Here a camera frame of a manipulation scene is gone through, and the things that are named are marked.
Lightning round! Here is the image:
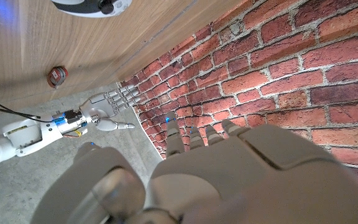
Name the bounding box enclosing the white black game controller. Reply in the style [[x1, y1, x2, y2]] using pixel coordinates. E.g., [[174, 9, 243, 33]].
[[50, 0, 133, 19]]

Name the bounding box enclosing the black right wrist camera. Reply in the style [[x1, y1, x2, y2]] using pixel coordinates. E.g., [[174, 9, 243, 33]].
[[63, 109, 83, 124]]

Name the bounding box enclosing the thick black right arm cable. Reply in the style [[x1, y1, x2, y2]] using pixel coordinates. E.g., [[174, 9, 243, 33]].
[[0, 92, 55, 123]]

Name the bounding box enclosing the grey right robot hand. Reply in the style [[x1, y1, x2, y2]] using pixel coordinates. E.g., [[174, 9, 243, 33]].
[[79, 85, 142, 132]]

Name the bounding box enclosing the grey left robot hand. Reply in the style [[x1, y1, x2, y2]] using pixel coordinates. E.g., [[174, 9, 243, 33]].
[[29, 111, 358, 224]]

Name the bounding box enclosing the printed brick wall backdrop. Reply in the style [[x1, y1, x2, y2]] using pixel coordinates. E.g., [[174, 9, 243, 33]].
[[118, 0, 358, 203]]

